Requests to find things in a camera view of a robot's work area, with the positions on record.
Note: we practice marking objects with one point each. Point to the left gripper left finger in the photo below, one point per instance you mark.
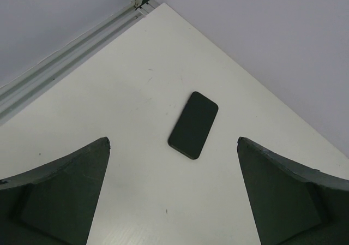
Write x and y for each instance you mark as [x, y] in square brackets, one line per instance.
[55, 203]

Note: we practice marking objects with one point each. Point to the black phone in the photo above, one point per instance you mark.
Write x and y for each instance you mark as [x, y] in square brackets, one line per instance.
[192, 128]

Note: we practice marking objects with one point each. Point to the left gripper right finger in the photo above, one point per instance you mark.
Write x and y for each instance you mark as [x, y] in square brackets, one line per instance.
[292, 203]

